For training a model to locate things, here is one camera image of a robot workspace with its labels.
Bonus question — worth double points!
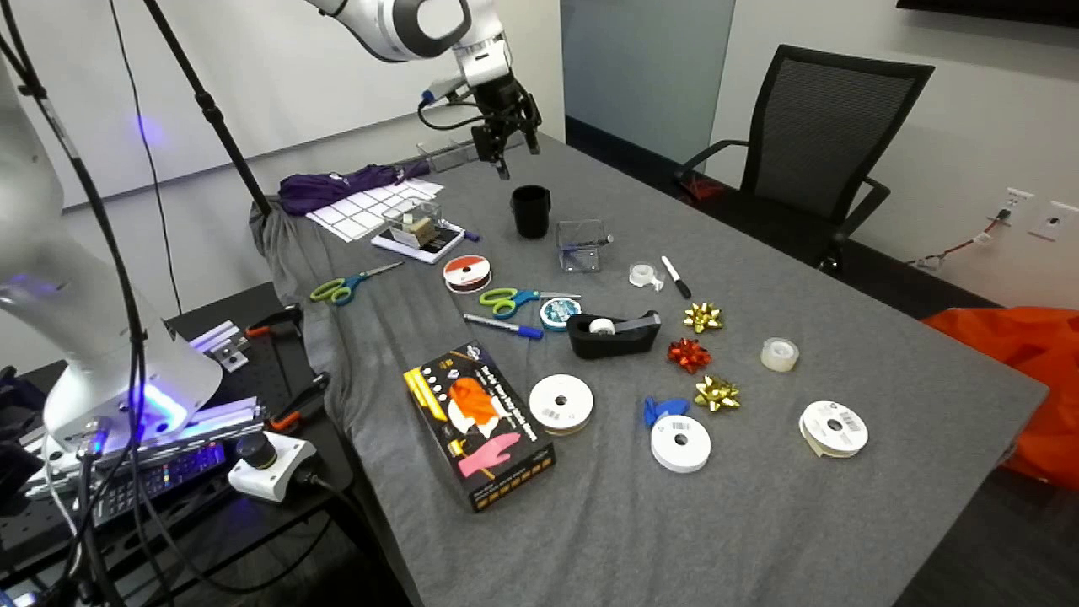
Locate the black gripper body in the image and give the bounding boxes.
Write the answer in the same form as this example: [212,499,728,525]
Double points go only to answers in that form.
[464,68,537,140]

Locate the small box on white tray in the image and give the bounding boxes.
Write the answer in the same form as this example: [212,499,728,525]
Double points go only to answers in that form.
[399,210,441,249]

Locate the white flat tray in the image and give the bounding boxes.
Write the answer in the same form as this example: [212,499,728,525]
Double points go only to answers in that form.
[371,215,469,271]

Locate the clear plastic tray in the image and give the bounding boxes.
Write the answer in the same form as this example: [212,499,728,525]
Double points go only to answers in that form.
[554,212,619,276]

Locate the blue pen marker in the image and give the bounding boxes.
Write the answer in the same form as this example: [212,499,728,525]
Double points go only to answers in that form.
[461,310,547,343]

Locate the black marker with white band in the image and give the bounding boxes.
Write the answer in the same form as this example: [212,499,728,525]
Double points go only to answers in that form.
[657,253,698,302]

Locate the black cup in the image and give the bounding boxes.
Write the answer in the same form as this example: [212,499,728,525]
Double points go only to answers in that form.
[509,181,557,244]

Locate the white grid patterned sheet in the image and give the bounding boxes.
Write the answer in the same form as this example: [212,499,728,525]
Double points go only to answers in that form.
[303,175,447,247]

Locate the blue and green scissors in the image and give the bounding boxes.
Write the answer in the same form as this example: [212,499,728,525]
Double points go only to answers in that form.
[474,284,557,321]

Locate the Ice Breakers mints tin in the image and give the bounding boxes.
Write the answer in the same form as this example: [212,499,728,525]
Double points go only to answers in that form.
[537,294,587,334]

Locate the purple cloth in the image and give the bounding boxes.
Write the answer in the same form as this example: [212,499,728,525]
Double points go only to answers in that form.
[272,157,434,218]

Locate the small clear tape roll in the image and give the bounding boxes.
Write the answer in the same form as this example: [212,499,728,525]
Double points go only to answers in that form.
[628,261,666,294]

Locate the black tape dispenser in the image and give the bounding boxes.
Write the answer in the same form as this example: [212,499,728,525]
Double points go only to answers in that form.
[564,310,663,364]

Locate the white whiteboard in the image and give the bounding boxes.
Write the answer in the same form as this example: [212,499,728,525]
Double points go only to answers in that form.
[0,0,469,212]

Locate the white ribbon spool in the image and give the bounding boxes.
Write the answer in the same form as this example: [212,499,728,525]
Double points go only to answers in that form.
[797,397,872,465]
[526,372,601,438]
[646,410,716,478]

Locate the gold gift bow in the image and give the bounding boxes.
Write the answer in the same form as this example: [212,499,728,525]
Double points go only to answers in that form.
[690,372,746,418]
[682,299,725,338]

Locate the black box with orange print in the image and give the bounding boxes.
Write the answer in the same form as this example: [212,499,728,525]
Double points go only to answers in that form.
[402,339,559,516]

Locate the red gift bow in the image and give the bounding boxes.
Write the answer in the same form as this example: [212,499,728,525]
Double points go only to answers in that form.
[663,334,716,379]

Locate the black tripod pole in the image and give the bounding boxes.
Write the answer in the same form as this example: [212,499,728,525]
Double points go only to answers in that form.
[139,0,276,218]

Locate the black office chair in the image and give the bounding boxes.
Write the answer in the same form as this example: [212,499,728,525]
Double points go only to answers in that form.
[671,41,938,272]

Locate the blue gift bow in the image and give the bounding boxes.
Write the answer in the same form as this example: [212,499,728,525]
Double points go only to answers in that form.
[639,390,695,433]

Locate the white bottle cap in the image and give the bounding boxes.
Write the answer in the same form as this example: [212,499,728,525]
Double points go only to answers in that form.
[759,334,802,379]

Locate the grey table cloth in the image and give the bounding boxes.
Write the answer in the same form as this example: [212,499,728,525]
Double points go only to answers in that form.
[246,122,1053,607]

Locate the orange fabric bag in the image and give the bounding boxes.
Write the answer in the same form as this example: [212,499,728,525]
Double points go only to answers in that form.
[922,302,1079,496]

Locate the wire mesh tray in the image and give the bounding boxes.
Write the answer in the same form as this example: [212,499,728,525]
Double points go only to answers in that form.
[414,122,534,175]

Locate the green handled scissors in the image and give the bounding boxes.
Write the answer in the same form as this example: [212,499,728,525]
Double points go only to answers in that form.
[306,261,409,310]

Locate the orange handled tool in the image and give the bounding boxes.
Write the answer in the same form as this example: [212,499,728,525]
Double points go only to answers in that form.
[243,306,306,343]
[265,374,335,438]

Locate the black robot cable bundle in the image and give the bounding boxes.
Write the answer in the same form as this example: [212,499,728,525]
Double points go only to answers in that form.
[0,30,156,607]

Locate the red wall cable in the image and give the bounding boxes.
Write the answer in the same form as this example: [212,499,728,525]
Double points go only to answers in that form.
[910,207,1013,272]

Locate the black wall screen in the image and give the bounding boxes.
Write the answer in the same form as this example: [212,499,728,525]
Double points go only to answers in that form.
[893,0,1079,30]

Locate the white wall outlet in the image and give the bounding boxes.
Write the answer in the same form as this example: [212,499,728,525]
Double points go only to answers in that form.
[999,186,1037,225]

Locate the white wall plate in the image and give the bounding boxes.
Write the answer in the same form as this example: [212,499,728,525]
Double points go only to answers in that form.
[1025,197,1079,247]

